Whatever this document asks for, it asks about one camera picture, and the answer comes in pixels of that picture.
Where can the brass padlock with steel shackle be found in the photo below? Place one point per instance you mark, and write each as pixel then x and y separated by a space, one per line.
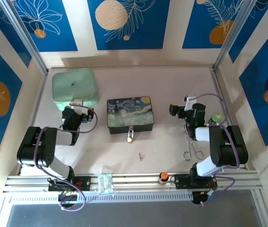
pixel 130 140

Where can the small silver key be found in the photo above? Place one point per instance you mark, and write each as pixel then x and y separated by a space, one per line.
pixel 140 157

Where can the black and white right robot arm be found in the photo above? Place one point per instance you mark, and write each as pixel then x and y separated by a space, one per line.
pixel 228 146

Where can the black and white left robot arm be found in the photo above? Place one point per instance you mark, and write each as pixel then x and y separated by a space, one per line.
pixel 41 146

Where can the mint green zip case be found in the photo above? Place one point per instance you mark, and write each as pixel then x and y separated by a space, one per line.
pixel 74 82

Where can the starry night tin box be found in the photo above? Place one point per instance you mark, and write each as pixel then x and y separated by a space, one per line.
pixel 131 111

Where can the orange knob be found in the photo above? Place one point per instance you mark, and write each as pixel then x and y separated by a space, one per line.
pixel 164 176

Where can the clear plastic packet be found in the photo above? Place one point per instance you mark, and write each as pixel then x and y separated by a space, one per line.
pixel 105 184

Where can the blue poster with beige circle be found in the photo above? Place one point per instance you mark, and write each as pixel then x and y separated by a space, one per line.
pixel 138 35

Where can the blue poster with orange circle fern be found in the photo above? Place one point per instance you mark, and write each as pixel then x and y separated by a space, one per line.
pixel 200 28

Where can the blue poster with white flower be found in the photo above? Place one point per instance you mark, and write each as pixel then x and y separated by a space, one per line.
pixel 53 35

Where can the blue poster with white lines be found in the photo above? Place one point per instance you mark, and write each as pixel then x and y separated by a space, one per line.
pixel 3 30
pixel 249 33

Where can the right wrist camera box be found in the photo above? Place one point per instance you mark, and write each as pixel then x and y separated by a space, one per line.
pixel 190 101

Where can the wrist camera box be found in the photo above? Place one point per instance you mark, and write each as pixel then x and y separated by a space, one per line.
pixel 78 103
pixel 190 101

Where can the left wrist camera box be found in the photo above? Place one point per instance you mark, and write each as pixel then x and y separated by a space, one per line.
pixel 78 103

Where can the aluminium table side rail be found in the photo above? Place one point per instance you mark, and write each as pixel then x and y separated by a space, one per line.
pixel 39 99
pixel 221 99

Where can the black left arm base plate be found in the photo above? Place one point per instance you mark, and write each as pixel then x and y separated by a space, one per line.
pixel 84 182

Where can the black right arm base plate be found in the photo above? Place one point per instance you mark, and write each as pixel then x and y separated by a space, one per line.
pixel 183 182

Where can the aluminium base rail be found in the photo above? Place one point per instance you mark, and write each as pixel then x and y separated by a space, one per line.
pixel 136 182

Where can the aluminium frame post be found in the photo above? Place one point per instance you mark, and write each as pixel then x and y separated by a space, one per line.
pixel 22 30
pixel 233 30

